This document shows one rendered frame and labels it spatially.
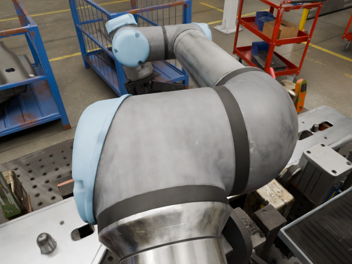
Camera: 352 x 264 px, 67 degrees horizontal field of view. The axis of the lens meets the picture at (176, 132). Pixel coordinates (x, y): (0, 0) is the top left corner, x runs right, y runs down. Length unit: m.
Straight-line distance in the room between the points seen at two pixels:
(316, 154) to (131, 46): 0.52
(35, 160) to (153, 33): 0.95
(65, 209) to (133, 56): 0.42
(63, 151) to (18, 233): 0.68
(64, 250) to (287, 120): 0.57
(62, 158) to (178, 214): 1.16
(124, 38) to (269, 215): 0.47
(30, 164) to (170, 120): 1.18
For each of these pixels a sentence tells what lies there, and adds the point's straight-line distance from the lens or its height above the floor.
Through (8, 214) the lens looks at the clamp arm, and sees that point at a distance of 0.82.
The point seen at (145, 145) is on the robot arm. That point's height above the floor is 1.44.
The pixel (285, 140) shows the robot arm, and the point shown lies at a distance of 0.26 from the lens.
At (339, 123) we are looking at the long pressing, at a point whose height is 1.00.
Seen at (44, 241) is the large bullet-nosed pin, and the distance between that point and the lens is 0.67.
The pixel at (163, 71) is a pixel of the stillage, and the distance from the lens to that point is 3.07.
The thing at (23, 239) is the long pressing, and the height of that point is 1.00.
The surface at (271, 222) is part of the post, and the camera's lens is 0.60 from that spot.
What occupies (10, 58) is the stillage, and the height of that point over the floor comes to 0.50.
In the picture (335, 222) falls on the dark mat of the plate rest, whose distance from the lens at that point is 0.57.
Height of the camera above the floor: 1.59
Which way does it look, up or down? 40 degrees down
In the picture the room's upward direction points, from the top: straight up
